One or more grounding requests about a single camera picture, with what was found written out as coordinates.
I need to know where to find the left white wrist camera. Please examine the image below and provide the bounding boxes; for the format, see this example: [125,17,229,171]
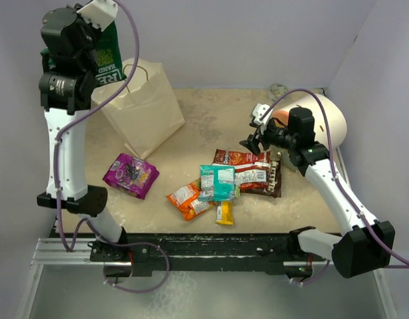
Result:
[76,0,119,31]

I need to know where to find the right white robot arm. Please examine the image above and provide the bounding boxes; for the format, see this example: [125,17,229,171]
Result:
[240,104,395,278]

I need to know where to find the brown m&m's bag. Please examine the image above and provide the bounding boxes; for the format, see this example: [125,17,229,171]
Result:
[240,160,282,198]

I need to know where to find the teal snack packet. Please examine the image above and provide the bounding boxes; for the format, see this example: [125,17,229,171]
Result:
[198,165,237,202]

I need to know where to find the red doritos bag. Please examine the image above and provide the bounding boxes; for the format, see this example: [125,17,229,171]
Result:
[212,149,271,193]

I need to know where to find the brown paper bag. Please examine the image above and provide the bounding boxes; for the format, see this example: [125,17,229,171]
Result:
[101,59,185,160]

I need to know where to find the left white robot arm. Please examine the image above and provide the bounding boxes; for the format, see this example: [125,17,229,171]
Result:
[37,1,129,261]

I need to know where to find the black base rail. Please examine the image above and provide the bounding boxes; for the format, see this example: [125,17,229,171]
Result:
[76,233,323,278]

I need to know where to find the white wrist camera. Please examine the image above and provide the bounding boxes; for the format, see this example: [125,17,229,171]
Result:
[76,0,119,31]
[250,103,272,132]

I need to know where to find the orange snack bag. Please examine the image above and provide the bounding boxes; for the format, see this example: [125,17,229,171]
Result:
[167,178,216,221]

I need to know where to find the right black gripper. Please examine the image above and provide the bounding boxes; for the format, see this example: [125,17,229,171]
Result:
[240,118,297,156]

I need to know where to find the small tape roll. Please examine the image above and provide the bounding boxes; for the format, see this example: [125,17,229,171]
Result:
[268,83,289,103]

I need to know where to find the green chips bag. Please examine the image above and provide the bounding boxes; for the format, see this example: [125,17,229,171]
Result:
[39,8,125,96]

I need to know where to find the yellow snack bar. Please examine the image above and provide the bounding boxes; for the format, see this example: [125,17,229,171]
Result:
[216,201,234,225]

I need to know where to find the large cylindrical drum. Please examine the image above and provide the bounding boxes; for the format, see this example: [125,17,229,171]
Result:
[272,92,347,155]

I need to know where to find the aluminium frame rail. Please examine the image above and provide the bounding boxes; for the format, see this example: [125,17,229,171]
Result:
[17,239,398,318]

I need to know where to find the purple candy bag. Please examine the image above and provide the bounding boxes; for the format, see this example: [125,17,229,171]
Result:
[102,153,159,199]

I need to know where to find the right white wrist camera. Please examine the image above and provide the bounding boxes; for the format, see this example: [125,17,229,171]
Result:
[250,103,272,132]

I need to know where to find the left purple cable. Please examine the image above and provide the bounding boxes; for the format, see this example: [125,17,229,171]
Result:
[54,0,171,294]

